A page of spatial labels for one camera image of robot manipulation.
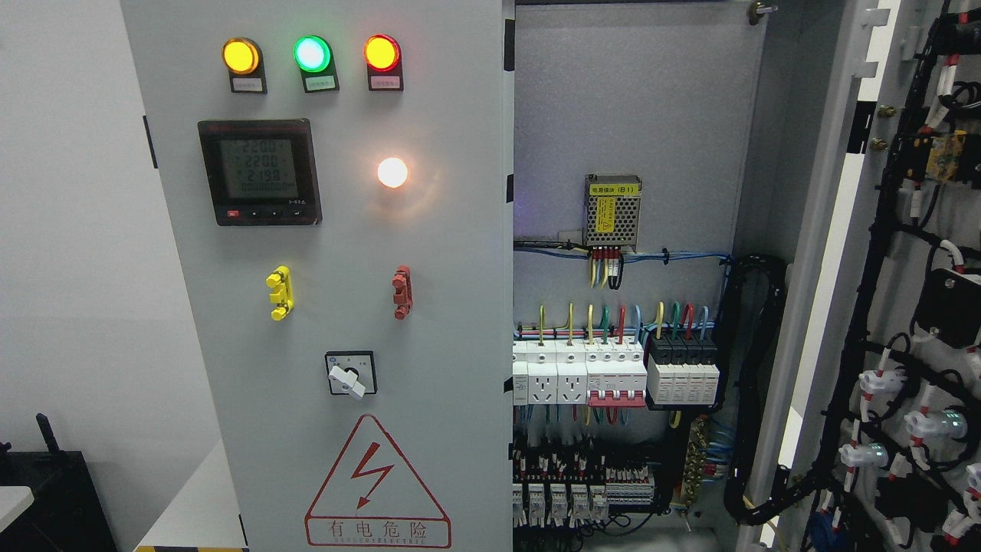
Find row of small relays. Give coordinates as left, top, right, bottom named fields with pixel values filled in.
left=512, top=482, right=610, bottom=530

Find red terminal post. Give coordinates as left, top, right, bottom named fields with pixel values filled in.
left=392, top=265, right=413, bottom=320

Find black right cable harness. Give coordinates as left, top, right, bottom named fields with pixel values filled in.
left=717, top=254, right=790, bottom=527

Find red indicator lamp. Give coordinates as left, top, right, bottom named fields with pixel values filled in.
left=363, top=34, right=404, bottom=91

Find black box lower left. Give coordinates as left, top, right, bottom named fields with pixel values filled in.
left=1, top=413, right=118, bottom=551

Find red handled circuit breaker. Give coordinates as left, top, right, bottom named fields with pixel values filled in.
left=586, top=340, right=648, bottom=408

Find yellow indicator lamp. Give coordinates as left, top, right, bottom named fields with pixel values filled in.
left=221, top=36, right=267, bottom=94

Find metal mesh power supply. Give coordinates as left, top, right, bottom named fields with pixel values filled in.
left=582, top=173, right=642, bottom=249

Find black white surge protector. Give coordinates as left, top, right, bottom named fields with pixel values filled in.
left=645, top=335, right=721, bottom=411

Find white glowing indicator lamp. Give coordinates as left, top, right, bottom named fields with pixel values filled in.
left=377, top=157, right=408, bottom=189

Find red electric warning sticker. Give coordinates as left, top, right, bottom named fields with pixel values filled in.
left=305, top=413, right=452, bottom=549

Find yellow terminal post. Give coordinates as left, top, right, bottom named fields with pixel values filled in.
left=265, top=265, right=294, bottom=321

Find white rotary selector switch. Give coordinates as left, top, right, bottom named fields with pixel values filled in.
left=324, top=350, right=377, bottom=399

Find white din rail sockets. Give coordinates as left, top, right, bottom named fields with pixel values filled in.
left=512, top=341, right=588, bottom=406

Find grey cabinet door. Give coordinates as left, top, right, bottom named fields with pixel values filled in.
left=120, top=1, right=512, bottom=551
left=726, top=1, right=979, bottom=551

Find black digital power meter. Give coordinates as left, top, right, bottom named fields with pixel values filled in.
left=197, top=118, right=322, bottom=226

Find green indicator lamp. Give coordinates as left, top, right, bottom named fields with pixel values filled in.
left=292, top=35, right=339, bottom=92

